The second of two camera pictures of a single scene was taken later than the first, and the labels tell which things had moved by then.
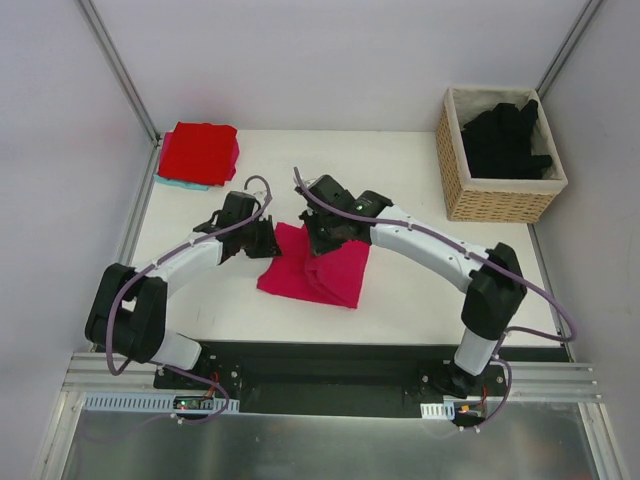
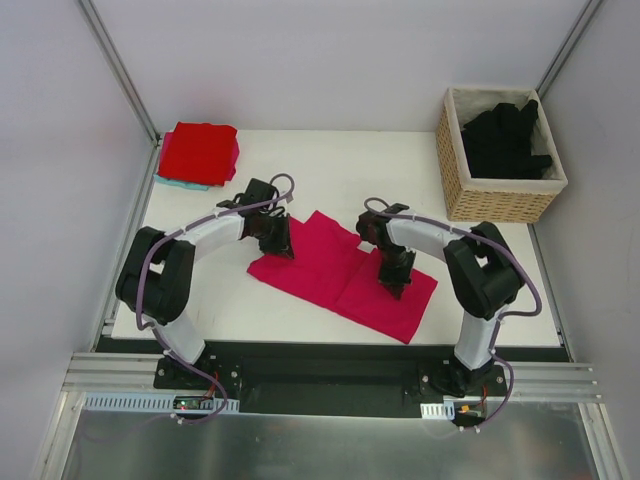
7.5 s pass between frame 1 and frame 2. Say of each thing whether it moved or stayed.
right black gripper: moved
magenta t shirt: moved
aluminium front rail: stayed
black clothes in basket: stayed
